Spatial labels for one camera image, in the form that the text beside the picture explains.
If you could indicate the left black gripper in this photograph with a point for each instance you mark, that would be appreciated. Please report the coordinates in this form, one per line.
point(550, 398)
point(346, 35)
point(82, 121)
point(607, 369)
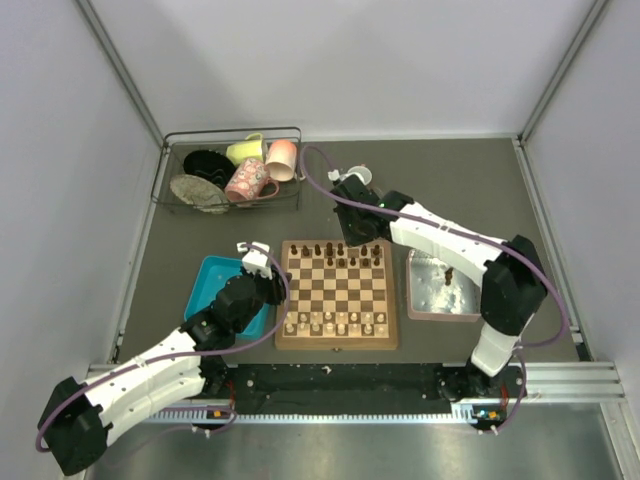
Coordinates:
point(277, 285)

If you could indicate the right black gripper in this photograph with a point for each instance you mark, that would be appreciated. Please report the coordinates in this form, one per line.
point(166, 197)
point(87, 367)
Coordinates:
point(352, 240)

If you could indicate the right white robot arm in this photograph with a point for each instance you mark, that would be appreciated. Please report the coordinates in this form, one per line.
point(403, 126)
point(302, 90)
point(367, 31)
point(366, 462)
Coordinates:
point(508, 273)

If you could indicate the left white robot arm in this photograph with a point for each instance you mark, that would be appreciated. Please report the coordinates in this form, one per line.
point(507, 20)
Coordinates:
point(83, 418)

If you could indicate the wooden chess board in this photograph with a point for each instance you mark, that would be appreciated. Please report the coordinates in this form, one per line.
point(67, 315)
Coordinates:
point(316, 287)

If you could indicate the white queen chess piece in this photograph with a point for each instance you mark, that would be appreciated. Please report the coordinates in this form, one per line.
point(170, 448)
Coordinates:
point(329, 328)

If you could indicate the dark pieces pile in tin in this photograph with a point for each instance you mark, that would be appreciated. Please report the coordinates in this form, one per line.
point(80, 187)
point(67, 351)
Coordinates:
point(449, 276)

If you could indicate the blue plastic tray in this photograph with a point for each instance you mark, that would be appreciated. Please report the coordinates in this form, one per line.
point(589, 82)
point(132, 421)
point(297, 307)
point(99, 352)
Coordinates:
point(214, 272)

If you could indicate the brown mug white inside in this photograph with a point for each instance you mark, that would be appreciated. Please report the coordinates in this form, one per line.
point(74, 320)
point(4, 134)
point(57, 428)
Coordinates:
point(363, 172)

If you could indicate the pink metal tin tray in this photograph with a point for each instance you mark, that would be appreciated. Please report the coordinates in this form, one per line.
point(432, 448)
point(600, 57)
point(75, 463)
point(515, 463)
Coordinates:
point(429, 299)

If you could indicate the pink white mug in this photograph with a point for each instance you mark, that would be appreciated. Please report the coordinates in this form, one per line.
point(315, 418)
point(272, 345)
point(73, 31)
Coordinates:
point(281, 160)

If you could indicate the pink floral mug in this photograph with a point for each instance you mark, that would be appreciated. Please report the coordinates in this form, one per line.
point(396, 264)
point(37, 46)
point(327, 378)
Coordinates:
point(251, 181)

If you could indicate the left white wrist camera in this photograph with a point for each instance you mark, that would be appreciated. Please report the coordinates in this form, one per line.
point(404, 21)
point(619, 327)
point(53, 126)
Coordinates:
point(256, 260)

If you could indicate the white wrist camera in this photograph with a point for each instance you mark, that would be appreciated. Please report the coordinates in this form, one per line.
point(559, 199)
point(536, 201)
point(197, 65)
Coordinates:
point(335, 176)
point(256, 260)

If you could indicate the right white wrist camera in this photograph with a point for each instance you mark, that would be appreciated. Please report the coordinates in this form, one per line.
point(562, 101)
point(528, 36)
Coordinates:
point(335, 176)

